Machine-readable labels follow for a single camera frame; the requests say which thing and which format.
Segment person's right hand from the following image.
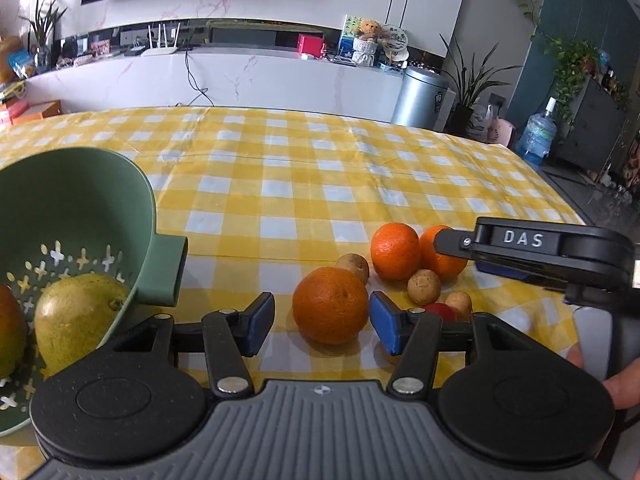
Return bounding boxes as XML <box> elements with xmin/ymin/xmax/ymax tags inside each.
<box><xmin>567</xmin><ymin>344</ymin><xmax>640</xmax><ymax>411</ymax></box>

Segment large orange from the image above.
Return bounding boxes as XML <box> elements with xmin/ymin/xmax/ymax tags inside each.
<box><xmin>292</xmin><ymin>266</ymin><xmax>370</xmax><ymax>345</ymax></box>

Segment red cherry tomato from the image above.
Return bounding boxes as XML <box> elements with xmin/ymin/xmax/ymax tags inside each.
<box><xmin>420</xmin><ymin>302</ymin><xmax>458</xmax><ymax>322</ymax></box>

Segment yellow checked tablecloth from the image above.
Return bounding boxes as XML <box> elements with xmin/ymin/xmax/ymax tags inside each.
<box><xmin>0</xmin><ymin>106</ymin><xmax>588</xmax><ymax>480</ymax></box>

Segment round hand fan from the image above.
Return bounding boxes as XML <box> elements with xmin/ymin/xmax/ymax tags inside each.
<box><xmin>382</xmin><ymin>30</ymin><xmax>408</xmax><ymax>68</ymax></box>

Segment small brown fruit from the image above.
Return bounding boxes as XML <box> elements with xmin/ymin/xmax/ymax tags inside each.
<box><xmin>407</xmin><ymin>269</ymin><xmax>442</xmax><ymax>306</ymax></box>
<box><xmin>335</xmin><ymin>253</ymin><xmax>371</xmax><ymax>286</ymax></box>
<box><xmin>444</xmin><ymin>291</ymin><xmax>473</xmax><ymax>322</ymax></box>

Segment brown teddy bear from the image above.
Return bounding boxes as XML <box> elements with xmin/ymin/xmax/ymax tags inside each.
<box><xmin>356</xmin><ymin>20</ymin><xmax>383</xmax><ymax>43</ymax></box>

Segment orange-red mango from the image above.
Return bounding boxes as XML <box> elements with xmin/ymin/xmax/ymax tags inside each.
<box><xmin>0</xmin><ymin>282</ymin><xmax>28</xmax><ymax>381</ymax></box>

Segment black cable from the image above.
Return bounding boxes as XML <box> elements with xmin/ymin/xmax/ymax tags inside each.
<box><xmin>185</xmin><ymin>50</ymin><xmax>211</xmax><ymax>107</ymax></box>

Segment silver trash can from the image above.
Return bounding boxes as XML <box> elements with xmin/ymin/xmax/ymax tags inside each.
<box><xmin>391</xmin><ymin>66</ymin><xmax>449</xmax><ymax>131</ymax></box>

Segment dark grey cabinet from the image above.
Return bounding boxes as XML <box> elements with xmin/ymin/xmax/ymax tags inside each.
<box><xmin>555</xmin><ymin>77</ymin><xmax>628</xmax><ymax>171</ymax></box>

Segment green pear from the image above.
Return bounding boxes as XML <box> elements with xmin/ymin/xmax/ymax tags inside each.
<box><xmin>34</xmin><ymin>274</ymin><xmax>132</xmax><ymax>385</ymax></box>

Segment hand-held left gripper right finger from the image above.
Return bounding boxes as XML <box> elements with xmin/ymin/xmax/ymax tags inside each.
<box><xmin>369</xmin><ymin>291</ymin><xmax>526</xmax><ymax>395</ymax></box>

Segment orange box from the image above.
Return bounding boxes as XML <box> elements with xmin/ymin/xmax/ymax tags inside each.
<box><xmin>12</xmin><ymin>100</ymin><xmax>63</xmax><ymax>126</ymax></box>

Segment white marble media console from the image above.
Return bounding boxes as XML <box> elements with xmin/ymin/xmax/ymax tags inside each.
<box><xmin>25</xmin><ymin>45</ymin><xmax>406</xmax><ymax>121</ymax></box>

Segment red box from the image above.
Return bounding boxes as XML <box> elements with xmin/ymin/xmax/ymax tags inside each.
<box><xmin>298</xmin><ymin>34</ymin><xmax>325</xmax><ymax>57</ymax></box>

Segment blue water bottle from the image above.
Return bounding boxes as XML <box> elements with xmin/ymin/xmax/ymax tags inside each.
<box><xmin>515</xmin><ymin>97</ymin><xmax>557</xmax><ymax>167</ymax></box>

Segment tall leafy potted plant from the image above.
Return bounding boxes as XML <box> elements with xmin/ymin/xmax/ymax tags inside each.
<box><xmin>440</xmin><ymin>35</ymin><xmax>523</xmax><ymax>136</ymax></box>

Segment white plastic bag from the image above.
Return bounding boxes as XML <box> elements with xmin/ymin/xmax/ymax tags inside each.
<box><xmin>465</xmin><ymin>104</ymin><xmax>496</xmax><ymax>142</ymax></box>

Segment white router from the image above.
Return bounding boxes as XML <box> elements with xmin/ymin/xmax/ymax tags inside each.
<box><xmin>141</xmin><ymin>22</ymin><xmax>182</xmax><ymax>57</ymax></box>

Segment colourful snack packages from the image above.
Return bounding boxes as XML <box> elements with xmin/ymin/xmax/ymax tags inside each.
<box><xmin>0</xmin><ymin>35</ymin><xmax>36</xmax><ymax>86</ymax></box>

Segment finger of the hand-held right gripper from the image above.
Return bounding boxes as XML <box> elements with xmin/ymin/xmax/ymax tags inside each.
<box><xmin>432</xmin><ymin>216</ymin><xmax>564</xmax><ymax>263</ymax></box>
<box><xmin>475</xmin><ymin>260</ymin><xmax>571</xmax><ymax>291</ymax></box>

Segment green colander bowl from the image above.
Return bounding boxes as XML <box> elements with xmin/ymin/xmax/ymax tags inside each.
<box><xmin>0</xmin><ymin>146</ymin><xmax>188</xmax><ymax>438</ymax></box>

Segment trailing green potted plant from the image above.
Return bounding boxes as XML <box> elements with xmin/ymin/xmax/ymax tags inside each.
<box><xmin>532</xmin><ymin>35</ymin><xmax>601</xmax><ymax>121</ymax></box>

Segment green plant in vase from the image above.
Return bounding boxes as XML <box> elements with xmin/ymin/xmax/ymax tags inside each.
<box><xmin>20</xmin><ymin>0</ymin><xmax>76</xmax><ymax>73</ymax></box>

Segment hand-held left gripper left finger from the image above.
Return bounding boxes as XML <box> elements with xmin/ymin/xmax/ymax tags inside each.
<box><xmin>102</xmin><ymin>292</ymin><xmax>277</xmax><ymax>395</ymax></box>

